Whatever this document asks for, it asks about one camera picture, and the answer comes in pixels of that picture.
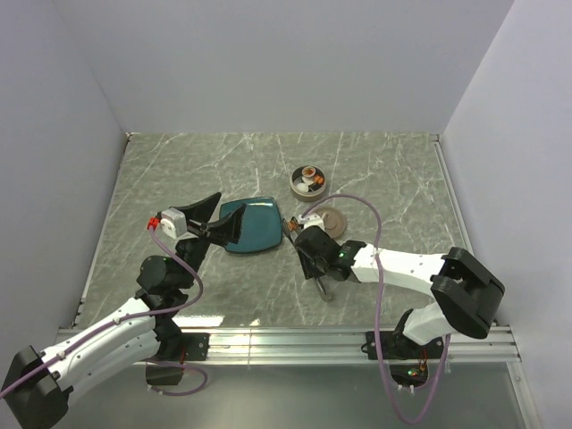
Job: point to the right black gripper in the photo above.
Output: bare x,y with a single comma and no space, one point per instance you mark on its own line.
309,271

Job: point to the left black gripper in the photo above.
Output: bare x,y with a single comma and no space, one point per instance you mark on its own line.
222,231

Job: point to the small bowl with red food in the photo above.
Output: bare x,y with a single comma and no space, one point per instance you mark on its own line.
308,171

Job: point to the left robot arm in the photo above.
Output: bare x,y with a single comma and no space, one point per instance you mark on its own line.
40,385

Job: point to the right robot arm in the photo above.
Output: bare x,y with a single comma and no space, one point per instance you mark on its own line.
466,295

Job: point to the round metal lunch box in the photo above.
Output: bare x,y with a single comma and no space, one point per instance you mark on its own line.
316,191

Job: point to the brown round lid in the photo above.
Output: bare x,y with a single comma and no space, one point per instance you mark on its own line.
335,222

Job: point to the teal square plate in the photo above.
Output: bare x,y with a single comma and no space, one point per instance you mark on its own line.
261,225

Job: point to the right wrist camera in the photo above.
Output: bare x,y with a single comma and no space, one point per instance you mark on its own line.
310,220

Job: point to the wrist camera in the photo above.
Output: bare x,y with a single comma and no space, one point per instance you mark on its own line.
171,222
310,220

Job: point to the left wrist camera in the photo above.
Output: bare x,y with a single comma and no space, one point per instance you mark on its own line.
171,222

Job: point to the aluminium front rail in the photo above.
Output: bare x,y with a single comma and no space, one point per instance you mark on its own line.
333,345

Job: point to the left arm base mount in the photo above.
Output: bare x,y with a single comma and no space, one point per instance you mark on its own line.
189,347

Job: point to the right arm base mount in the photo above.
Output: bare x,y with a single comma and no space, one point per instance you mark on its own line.
405,363

